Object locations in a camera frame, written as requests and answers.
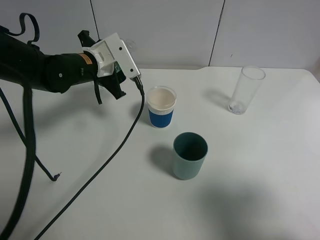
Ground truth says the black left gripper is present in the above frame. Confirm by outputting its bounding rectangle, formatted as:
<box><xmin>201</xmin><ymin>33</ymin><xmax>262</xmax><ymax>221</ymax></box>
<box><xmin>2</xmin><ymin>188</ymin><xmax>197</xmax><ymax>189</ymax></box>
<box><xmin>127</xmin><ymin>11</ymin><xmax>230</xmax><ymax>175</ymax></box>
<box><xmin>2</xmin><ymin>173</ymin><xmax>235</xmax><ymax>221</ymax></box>
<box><xmin>77</xmin><ymin>30</ymin><xmax>126</xmax><ymax>100</ymax></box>

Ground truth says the clear bottle green label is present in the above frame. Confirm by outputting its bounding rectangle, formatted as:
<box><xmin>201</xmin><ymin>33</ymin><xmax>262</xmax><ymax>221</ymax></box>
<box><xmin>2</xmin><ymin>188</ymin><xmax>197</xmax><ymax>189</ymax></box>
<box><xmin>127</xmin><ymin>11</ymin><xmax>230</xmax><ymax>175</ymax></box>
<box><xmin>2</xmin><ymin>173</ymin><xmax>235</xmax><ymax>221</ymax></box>
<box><xmin>113</xmin><ymin>39</ymin><xmax>138</xmax><ymax>73</ymax></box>

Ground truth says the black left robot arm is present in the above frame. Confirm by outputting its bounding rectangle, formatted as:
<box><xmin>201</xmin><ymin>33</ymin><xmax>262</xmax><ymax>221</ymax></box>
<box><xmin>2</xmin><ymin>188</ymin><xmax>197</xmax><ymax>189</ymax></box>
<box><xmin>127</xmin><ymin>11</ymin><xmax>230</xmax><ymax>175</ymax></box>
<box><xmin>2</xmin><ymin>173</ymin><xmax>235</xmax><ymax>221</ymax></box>
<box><xmin>0</xmin><ymin>27</ymin><xmax>126</xmax><ymax>100</ymax></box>

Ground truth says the white cup blue sleeve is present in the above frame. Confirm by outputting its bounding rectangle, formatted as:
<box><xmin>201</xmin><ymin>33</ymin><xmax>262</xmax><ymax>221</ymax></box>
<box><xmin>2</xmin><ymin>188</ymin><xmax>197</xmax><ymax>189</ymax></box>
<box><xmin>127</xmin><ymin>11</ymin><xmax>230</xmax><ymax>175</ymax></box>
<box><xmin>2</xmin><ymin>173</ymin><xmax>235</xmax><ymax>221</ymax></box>
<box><xmin>146</xmin><ymin>86</ymin><xmax>177</xmax><ymax>129</ymax></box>

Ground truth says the teal green cup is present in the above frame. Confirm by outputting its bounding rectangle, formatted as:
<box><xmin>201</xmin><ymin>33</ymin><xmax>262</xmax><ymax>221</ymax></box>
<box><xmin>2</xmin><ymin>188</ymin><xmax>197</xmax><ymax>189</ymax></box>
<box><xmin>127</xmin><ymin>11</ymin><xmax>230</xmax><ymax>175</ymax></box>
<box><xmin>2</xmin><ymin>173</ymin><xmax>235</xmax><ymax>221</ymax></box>
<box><xmin>172</xmin><ymin>132</ymin><xmax>209</xmax><ymax>180</ymax></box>

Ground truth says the tall clear glass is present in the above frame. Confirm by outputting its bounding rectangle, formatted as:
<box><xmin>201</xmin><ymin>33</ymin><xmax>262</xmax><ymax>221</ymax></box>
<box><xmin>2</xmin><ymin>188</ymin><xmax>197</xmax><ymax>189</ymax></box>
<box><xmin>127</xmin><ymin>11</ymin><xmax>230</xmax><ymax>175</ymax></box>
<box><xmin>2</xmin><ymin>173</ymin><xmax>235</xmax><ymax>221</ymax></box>
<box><xmin>228</xmin><ymin>66</ymin><xmax>266</xmax><ymax>115</ymax></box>

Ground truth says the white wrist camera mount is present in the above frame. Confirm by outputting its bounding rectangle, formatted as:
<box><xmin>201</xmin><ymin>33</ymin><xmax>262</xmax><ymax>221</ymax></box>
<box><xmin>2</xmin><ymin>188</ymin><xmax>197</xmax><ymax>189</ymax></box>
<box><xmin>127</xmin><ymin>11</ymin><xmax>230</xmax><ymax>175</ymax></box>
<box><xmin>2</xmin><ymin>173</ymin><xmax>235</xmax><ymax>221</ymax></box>
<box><xmin>82</xmin><ymin>33</ymin><xmax>141</xmax><ymax>80</ymax></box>

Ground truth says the black camera cable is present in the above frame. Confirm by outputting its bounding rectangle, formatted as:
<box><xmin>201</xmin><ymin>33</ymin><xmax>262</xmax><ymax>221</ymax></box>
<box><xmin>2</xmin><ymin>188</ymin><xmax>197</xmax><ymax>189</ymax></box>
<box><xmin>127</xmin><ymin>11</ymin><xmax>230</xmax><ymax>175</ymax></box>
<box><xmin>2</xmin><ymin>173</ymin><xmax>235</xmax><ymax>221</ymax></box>
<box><xmin>33</xmin><ymin>77</ymin><xmax>146</xmax><ymax>240</ymax></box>

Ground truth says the thick black sleeved cable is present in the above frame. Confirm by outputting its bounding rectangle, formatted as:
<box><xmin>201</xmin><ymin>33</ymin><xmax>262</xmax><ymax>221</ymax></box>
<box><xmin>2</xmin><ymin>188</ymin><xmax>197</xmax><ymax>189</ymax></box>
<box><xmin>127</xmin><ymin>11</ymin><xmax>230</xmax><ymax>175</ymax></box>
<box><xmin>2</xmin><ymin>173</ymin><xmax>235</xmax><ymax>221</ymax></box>
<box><xmin>0</xmin><ymin>12</ymin><xmax>63</xmax><ymax>240</ymax></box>

